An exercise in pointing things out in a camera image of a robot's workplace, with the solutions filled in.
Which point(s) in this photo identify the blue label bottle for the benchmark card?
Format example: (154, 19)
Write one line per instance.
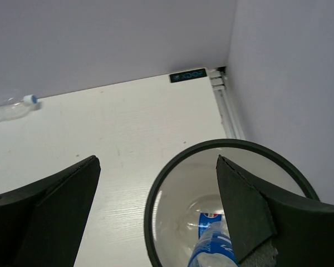
(214, 247)

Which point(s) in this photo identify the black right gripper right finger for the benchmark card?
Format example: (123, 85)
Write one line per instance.
(270, 226)

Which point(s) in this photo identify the clear bottle at back wall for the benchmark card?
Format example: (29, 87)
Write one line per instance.
(18, 109)

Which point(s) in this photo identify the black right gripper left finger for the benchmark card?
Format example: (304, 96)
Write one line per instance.
(42, 223)

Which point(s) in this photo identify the aluminium table rail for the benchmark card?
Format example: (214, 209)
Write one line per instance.
(226, 104)

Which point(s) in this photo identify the black logo sticker right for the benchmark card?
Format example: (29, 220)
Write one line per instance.
(188, 75)

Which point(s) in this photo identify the white bin black rim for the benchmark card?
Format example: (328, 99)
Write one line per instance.
(184, 198)

